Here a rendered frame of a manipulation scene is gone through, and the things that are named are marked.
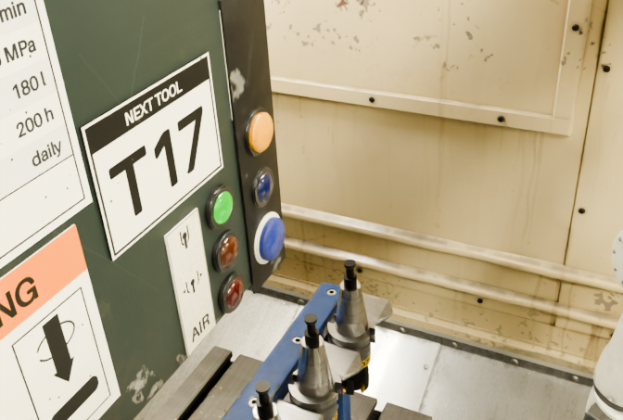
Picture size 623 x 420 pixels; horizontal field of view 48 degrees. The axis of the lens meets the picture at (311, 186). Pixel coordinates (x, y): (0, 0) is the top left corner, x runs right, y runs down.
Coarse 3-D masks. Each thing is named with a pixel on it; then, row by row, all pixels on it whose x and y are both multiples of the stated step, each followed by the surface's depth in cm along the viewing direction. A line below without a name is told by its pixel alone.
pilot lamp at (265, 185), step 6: (264, 174) 45; (270, 174) 45; (264, 180) 45; (270, 180) 45; (258, 186) 44; (264, 186) 45; (270, 186) 45; (258, 192) 44; (264, 192) 45; (270, 192) 45; (264, 198) 45
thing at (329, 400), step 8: (296, 376) 85; (336, 376) 84; (288, 384) 84; (336, 384) 84; (296, 392) 82; (336, 392) 84; (296, 400) 82; (304, 400) 81; (312, 400) 81; (320, 400) 81; (328, 400) 81; (336, 400) 82; (304, 408) 81; (312, 408) 81; (320, 408) 81; (328, 408) 82; (336, 408) 83
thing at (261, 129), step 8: (264, 112) 43; (256, 120) 42; (264, 120) 43; (272, 120) 44; (256, 128) 42; (264, 128) 43; (272, 128) 44; (256, 136) 42; (264, 136) 43; (272, 136) 44; (256, 144) 42; (264, 144) 43
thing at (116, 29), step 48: (48, 0) 27; (96, 0) 29; (144, 0) 32; (192, 0) 35; (96, 48) 30; (144, 48) 33; (192, 48) 36; (96, 96) 30; (240, 192) 43; (48, 240) 29; (96, 240) 32; (144, 240) 35; (240, 240) 44; (96, 288) 33; (144, 288) 36; (144, 336) 37; (144, 384) 38
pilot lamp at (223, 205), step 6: (222, 192) 41; (228, 192) 41; (222, 198) 40; (228, 198) 41; (216, 204) 40; (222, 204) 40; (228, 204) 41; (216, 210) 40; (222, 210) 40; (228, 210) 41; (216, 216) 40; (222, 216) 41; (228, 216) 41; (216, 222) 41; (222, 222) 41
